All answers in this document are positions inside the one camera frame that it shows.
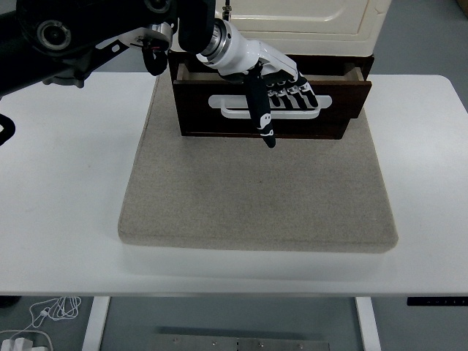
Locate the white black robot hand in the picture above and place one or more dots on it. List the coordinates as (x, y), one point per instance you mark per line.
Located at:
(252, 55)

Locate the dark wooden drawer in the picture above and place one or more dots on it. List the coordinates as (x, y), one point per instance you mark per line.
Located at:
(347, 102)

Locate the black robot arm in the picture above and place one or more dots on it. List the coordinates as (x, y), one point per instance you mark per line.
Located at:
(91, 22)

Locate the dark wooden drawer housing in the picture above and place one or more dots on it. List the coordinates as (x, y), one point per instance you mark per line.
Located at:
(311, 129)

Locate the beige grey table mat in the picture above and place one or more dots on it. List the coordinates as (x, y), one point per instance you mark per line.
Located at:
(256, 190)

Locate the brown cardboard box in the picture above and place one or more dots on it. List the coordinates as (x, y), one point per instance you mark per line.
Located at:
(462, 5)

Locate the grey metal plate with screws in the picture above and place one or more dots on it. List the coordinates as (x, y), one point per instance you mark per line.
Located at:
(237, 343)

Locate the white table leg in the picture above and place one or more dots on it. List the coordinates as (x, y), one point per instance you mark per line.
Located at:
(96, 321)
(367, 321)

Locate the black table control panel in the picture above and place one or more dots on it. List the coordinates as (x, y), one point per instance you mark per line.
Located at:
(438, 301)

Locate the white power adapter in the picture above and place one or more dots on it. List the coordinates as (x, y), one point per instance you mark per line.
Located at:
(22, 343)

